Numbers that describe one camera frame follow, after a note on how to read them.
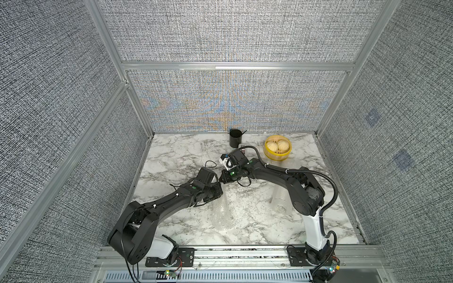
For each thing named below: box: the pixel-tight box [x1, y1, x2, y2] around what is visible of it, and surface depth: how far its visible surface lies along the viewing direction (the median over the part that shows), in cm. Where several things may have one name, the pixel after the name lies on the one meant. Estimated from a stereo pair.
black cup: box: [229, 129, 243, 148], surface depth 112 cm
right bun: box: [277, 139, 290, 151], surface depth 108 cm
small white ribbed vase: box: [211, 193, 238, 231], surface depth 83 cm
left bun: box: [266, 140, 279, 152], surface depth 108 cm
